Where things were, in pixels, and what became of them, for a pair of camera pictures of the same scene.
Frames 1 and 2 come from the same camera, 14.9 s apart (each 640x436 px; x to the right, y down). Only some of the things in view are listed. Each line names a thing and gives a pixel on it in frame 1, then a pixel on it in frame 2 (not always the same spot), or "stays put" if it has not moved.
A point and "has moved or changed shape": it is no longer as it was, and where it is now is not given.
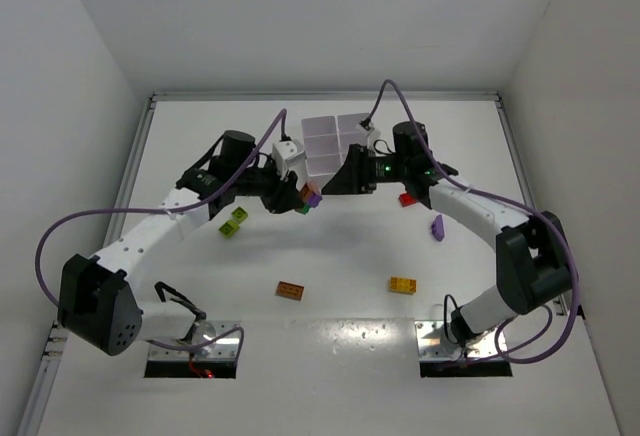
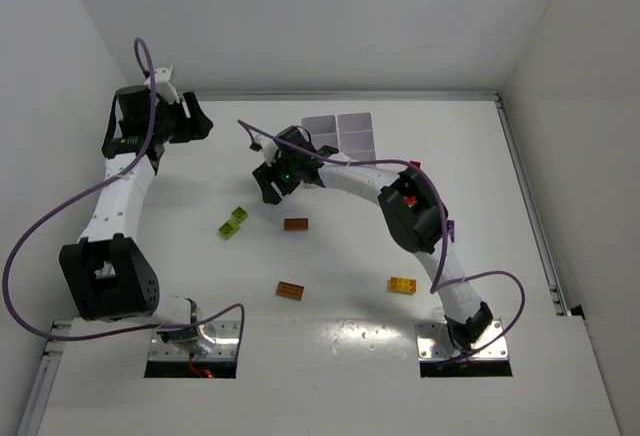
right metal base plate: (433, 343) stays put
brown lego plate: (309, 188) → (295, 224)
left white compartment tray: (322, 145) stays put
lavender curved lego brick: (438, 227) has moved or changed shape
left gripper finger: (288, 196) → (189, 121)
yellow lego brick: (402, 285) stays put
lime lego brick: (229, 228) stays put
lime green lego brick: (239, 214) stays put
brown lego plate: (290, 290) stays put
